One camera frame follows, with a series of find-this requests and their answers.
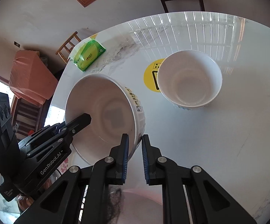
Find orange cloth covered object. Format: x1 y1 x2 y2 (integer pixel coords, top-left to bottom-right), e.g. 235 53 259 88
9 50 58 107

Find white plate pink flowers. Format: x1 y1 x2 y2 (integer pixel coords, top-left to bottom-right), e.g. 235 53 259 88
57 154 75 175

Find white ribbed bowl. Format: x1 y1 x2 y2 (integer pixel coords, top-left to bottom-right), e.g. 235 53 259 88
65 73 145 164

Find light wooden chair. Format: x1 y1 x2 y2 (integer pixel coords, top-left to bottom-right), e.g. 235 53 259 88
55 31 81 64

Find left hand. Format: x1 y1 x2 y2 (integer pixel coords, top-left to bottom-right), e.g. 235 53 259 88
16 194 34 212

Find large pink bowl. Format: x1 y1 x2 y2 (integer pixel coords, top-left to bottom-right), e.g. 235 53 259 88
117 190 163 224

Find yellow hot warning sticker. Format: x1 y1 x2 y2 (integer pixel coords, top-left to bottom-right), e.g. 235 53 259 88
144 58 164 93

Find green tissue pack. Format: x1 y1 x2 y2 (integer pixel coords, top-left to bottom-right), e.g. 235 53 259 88
73 39 106 71

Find white bowl Dog print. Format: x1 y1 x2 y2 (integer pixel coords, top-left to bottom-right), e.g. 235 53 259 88
157 50 223 110

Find dark wooden bench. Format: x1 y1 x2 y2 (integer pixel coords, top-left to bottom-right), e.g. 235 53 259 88
11 96 52 141

